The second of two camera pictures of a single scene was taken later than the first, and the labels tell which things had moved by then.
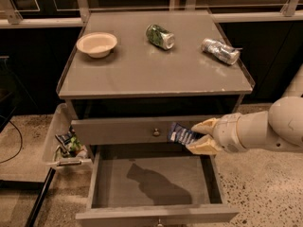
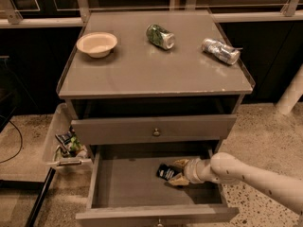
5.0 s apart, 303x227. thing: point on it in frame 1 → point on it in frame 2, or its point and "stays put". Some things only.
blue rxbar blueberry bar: [180, 134] → [167, 172]
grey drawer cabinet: [131, 75] stays put
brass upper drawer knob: [156, 132] stays put
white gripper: [227, 132] → [191, 170]
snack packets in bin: [69, 143] stays put
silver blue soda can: [222, 52] stays put
